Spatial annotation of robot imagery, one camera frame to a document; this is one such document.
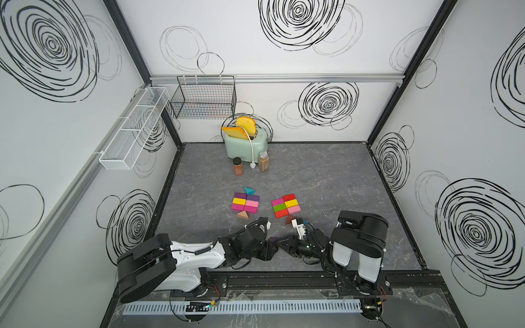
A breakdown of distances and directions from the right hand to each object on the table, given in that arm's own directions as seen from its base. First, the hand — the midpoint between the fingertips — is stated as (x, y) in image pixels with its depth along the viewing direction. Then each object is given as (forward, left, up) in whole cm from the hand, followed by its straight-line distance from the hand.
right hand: (276, 247), depth 80 cm
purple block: (+24, +16, -1) cm, 29 cm away
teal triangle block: (+26, +13, -1) cm, 29 cm away
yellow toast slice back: (+54, +15, +18) cm, 59 cm away
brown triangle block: (+11, -6, +1) cm, 13 cm away
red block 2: (+15, -2, -2) cm, 16 cm away
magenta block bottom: (+21, -1, -3) cm, 22 cm away
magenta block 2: (+17, +12, -2) cm, 21 cm away
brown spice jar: (+37, +19, +4) cm, 42 cm away
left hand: (-1, +1, -1) cm, 2 cm away
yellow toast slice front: (+46, +19, +18) cm, 53 cm away
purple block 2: (+24, +11, -4) cm, 27 cm away
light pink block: (+20, +11, -2) cm, 23 cm away
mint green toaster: (+45, +18, +9) cm, 49 cm away
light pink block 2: (+18, -8, -3) cm, 20 cm away
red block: (+24, -6, -2) cm, 25 cm away
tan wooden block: (+13, +15, 0) cm, 20 cm away
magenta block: (+18, +18, -3) cm, 26 cm away
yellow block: (+21, +17, -3) cm, 27 cm away
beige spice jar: (+40, +6, +5) cm, 41 cm away
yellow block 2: (+20, -7, -2) cm, 22 cm away
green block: (+19, -2, -3) cm, 19 cm away
